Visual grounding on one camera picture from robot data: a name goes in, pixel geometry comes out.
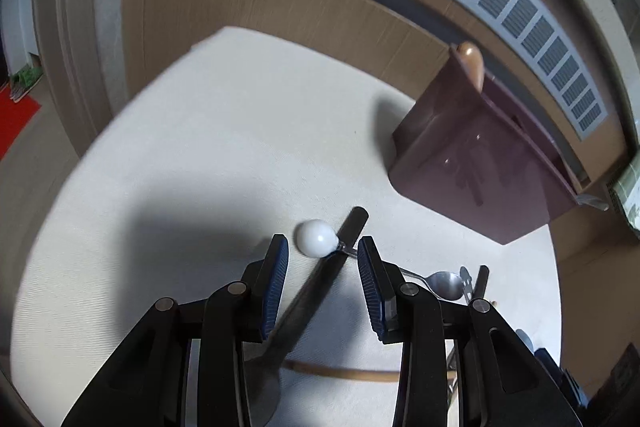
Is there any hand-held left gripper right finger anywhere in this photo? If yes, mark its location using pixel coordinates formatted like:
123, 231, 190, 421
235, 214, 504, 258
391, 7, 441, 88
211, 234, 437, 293
356, 236, 583, 427

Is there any red mat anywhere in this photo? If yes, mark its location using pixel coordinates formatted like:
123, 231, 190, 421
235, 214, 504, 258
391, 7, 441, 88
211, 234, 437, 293
0, 92, 42, 160

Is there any black-handled dark spoon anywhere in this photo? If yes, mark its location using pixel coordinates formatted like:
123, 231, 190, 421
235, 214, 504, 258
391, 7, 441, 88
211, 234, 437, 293
244, 206, 371, 424

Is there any metal spoon with white ball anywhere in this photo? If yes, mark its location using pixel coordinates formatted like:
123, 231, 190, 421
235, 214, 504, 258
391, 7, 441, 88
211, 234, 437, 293
294, 219, 463, 304

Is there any wooden chopstick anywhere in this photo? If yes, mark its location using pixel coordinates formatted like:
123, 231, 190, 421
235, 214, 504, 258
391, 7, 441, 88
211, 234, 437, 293
285, 358, 458, 385

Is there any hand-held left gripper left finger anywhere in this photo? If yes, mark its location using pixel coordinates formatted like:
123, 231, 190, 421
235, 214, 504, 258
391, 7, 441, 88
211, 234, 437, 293
61, 234, 291, 427

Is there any orange-brown spatula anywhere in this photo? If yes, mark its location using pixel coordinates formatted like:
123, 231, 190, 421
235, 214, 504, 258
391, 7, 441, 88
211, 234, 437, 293
457, 41, 485, 94

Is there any green cloth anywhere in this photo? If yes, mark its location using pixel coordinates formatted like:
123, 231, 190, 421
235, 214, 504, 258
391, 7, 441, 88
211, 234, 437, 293
616, 159, 640, 235

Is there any maroon utensil holder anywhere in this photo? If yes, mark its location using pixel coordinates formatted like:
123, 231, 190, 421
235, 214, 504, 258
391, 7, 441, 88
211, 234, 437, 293
389, 44, 581, 245

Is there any black utensil handle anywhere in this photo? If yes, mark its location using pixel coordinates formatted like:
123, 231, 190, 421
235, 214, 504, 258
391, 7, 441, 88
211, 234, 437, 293
472, 264, 490, 301

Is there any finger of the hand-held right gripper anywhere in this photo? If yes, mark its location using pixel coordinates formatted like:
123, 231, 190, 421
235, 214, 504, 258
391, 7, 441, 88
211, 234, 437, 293
533, 347, 587, 410

